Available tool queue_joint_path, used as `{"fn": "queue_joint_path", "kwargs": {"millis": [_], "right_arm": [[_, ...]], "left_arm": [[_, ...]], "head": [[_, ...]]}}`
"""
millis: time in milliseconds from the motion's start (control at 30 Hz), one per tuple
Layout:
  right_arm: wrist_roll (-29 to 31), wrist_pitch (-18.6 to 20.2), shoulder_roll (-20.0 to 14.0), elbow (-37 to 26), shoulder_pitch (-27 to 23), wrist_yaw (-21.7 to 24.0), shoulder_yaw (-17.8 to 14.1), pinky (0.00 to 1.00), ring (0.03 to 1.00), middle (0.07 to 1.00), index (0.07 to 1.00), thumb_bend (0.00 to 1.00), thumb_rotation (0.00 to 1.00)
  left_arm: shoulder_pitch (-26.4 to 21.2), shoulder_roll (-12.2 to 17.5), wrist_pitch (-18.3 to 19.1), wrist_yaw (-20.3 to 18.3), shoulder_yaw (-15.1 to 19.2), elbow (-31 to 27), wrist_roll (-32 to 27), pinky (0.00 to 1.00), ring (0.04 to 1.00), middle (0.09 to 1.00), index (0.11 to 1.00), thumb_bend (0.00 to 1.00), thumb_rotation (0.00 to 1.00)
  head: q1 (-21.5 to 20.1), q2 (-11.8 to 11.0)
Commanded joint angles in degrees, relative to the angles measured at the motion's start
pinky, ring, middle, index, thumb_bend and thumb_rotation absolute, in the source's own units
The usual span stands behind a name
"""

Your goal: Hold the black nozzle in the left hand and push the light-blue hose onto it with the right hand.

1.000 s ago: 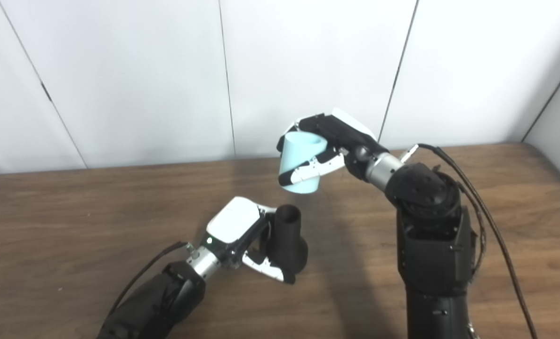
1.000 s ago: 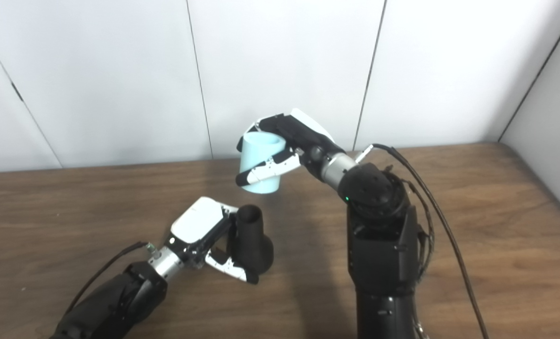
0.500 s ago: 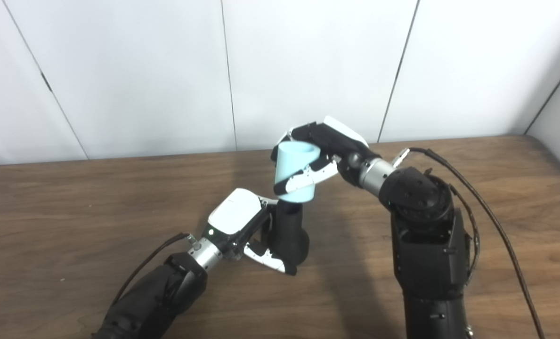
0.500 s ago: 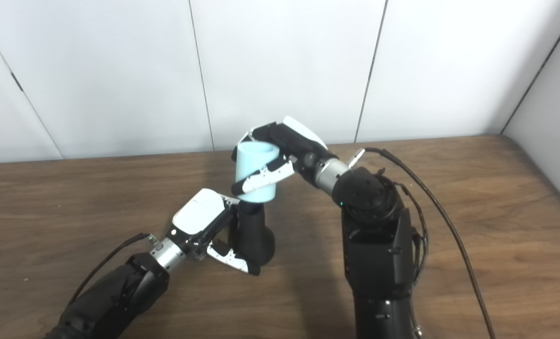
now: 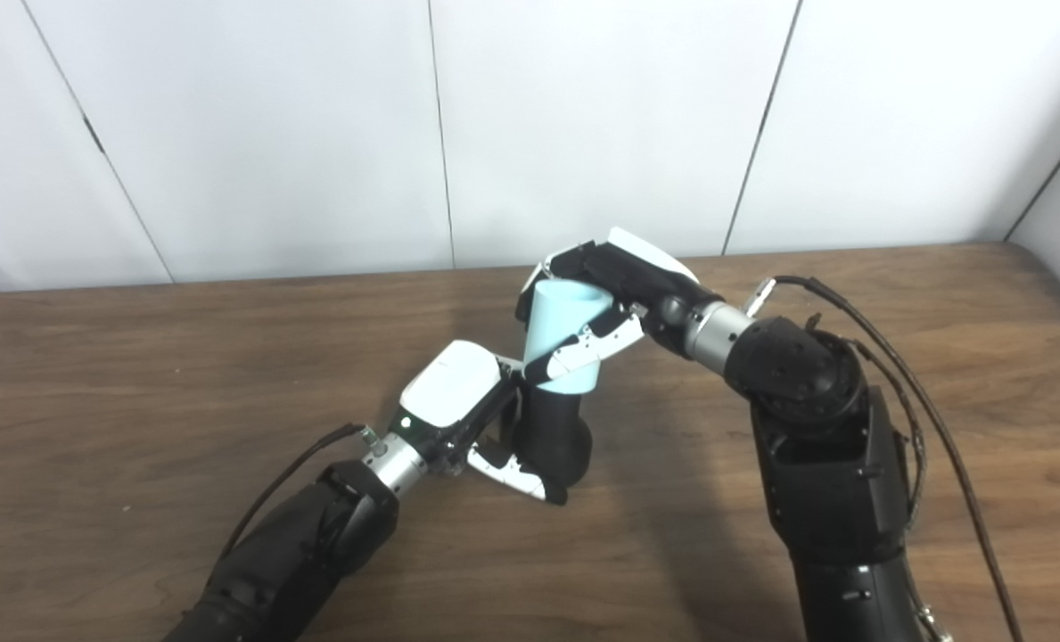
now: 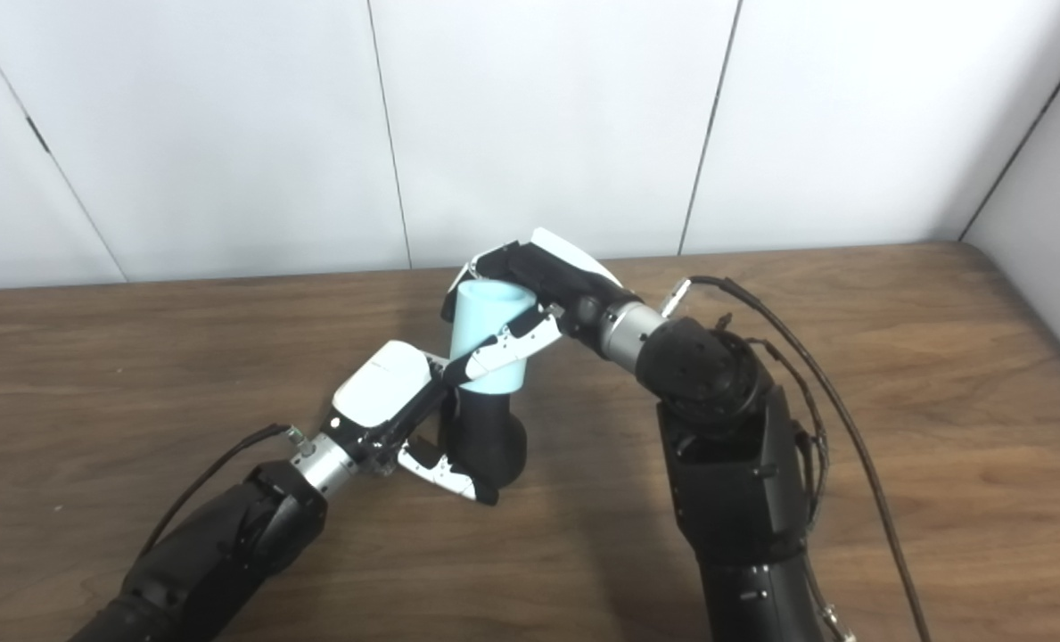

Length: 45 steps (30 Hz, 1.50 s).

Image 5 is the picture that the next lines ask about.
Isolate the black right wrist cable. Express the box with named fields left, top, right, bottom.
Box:
left=744, top=276, right=1025, bottom=642

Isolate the black nozzle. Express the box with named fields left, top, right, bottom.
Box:
left=512, top=382, right=594, bottom=490

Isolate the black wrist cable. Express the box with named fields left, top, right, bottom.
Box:
left=744, top=276, right=1025, bottom=642
left=218, top=423, right=383, bottom=563

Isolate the black and white left hand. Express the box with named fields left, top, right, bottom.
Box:
left=393, top=339, right=571, bottom=507

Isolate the black and white right hand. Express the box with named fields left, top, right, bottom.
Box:
left=515, top=226, right=727, bottom=386

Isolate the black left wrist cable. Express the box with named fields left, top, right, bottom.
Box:
left=218, top=423, right=383, bottom=563

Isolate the light blue cylinder cup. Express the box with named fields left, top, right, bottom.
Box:
left=522, top=278, right=614, bottom=395

